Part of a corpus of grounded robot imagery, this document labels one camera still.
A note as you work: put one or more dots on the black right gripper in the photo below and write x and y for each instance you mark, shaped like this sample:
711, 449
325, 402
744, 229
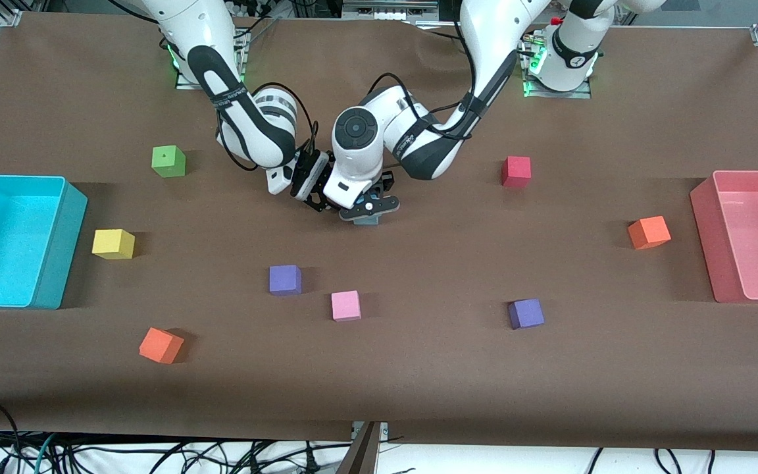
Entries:
307, 174

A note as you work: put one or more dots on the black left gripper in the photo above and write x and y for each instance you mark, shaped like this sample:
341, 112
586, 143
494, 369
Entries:
389, 182

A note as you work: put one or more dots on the cyan foam block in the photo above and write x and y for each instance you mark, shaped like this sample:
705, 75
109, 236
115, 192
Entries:
366, 221

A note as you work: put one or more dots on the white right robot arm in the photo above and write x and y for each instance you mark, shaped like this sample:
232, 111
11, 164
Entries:
195, 26

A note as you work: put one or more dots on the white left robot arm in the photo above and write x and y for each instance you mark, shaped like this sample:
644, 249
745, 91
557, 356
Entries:
491, 46

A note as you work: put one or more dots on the purple foam block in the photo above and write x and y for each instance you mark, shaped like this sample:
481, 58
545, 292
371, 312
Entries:
526, 314
285, 280

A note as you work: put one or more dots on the pink foam block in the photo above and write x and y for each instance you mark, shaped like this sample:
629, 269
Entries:
346, 306

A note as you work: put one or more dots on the red foam block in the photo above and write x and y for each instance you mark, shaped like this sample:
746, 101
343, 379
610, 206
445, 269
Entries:
516, 171

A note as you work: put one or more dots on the green foam block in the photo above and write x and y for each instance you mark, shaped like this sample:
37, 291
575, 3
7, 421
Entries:
168, 161

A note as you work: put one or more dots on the brown table cloth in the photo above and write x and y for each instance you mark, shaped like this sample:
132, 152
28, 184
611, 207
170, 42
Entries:
418, 375

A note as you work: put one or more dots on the grey equipment rack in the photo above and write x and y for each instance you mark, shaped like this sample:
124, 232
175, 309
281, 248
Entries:
389, 8

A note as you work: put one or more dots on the yellow foam block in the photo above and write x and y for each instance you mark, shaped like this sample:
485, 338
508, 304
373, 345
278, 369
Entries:
112, 243

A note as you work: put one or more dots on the orange foam block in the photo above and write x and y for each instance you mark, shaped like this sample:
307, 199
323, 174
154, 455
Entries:
160, 345
649, 232

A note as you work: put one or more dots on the cyan plastic bin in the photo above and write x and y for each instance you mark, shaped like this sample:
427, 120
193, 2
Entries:
4, 243

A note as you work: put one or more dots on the pink plastic bin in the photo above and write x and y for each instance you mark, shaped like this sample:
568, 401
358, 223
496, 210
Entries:
754, 243

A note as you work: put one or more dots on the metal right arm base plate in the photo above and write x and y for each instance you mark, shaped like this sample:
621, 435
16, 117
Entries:
242, 56

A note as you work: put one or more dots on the metal table edge bracket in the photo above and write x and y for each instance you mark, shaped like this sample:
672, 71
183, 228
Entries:
364, 451

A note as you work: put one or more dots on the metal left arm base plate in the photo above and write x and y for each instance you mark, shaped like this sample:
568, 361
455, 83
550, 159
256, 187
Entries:
583, 92

